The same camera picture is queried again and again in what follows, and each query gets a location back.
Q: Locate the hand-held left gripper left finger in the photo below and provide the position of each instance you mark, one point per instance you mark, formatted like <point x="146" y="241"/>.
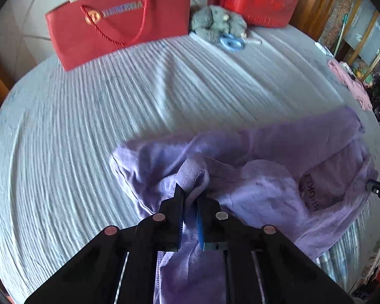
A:
<point x="177" y="221"/>

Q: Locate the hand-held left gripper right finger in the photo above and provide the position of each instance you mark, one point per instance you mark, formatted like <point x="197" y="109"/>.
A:
<point x="200" y="228"/>

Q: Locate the purple shirt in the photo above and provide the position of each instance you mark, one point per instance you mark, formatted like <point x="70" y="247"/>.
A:
<point x="266" y="190"/>

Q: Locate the pink garment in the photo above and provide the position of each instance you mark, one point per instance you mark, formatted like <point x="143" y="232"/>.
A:
<point x="354" y="87"/>

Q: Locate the blue-grey striped bed sheet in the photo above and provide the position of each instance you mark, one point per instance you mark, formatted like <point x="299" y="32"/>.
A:
<point x="82" y="133"/>

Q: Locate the blue scissors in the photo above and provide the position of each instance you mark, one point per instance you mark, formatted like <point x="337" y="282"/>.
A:
<point x="231" y="42"/>

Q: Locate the red paper bag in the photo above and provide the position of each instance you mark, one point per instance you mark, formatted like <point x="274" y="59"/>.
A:
<point x="120" y="38"/>

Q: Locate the grey plush toy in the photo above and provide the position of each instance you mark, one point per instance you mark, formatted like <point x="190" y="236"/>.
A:
<point x="209" y="22"/>

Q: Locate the red bear suitcase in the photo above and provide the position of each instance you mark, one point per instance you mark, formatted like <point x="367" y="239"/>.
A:
<point x="256" y="0"/>

